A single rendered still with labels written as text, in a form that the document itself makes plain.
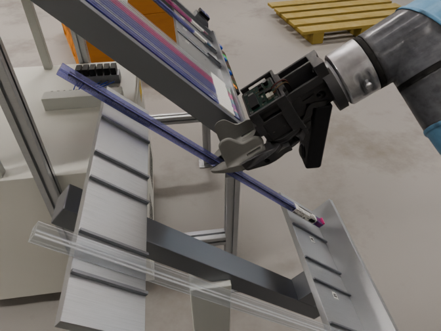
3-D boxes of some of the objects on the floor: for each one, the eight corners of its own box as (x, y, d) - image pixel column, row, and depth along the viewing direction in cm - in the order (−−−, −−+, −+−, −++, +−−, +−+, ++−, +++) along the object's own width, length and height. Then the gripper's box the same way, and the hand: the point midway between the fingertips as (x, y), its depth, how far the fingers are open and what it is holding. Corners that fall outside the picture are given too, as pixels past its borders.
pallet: (375, 4, 403) (377, -8, 395) (426, 33, 338) (430, 20, 331) (265, 13, 381) (266, 0, 373) (297, 46, 316) (299, 32, 308)
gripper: (308, 38, 49) (182, 121, 55) (335, 71, 42) (187, 163, 48) (331, 84, 54) (214, 155, 60) (359, 121, 47) (222, 198, 53)
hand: (220, 165), depth 55 cm, fingers closed, pressing on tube
